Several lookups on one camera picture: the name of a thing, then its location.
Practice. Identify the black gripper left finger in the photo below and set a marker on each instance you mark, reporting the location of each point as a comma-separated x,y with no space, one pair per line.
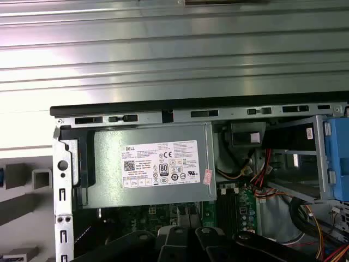
131,248

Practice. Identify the black RAM slot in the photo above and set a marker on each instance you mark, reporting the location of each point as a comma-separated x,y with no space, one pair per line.
235,213
225,213
230,213

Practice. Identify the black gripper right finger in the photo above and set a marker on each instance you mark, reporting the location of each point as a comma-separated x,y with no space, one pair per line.
212,245

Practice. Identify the green motherboard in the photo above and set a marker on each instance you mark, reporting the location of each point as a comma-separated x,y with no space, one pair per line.
246,207

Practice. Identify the tall metal drive cage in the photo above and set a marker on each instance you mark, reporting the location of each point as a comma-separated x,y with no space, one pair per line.
319,152

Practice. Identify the black PC case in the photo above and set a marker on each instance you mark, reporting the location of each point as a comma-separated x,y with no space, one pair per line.
62,163

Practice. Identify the empty blue drive carrier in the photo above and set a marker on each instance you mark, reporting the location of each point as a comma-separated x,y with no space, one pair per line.
339,152

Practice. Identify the grey parts rack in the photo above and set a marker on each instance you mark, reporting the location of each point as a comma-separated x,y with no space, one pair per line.
16,202

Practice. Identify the grey power supply unit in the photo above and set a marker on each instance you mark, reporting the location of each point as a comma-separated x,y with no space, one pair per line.
109,169

